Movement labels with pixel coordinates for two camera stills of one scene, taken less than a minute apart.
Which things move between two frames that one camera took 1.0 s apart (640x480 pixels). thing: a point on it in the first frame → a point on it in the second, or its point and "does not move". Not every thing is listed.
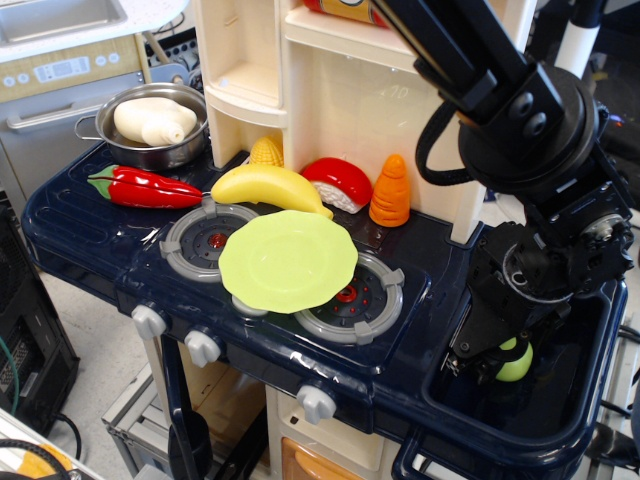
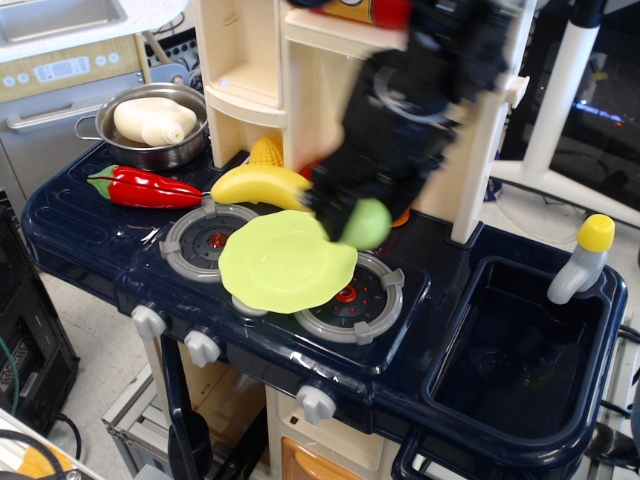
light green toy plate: [287, 261] does not move
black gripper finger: [488, 370] → [333, 208]
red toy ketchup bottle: [363, 11] does not move
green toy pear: [515, 370] → [368, 225]
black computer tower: [38, 362] does not move
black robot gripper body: [517, 284] → [401, 120]
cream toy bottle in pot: [155, 121] does not move
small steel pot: [184, 154] does not move
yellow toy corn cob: [266, 150] does not move
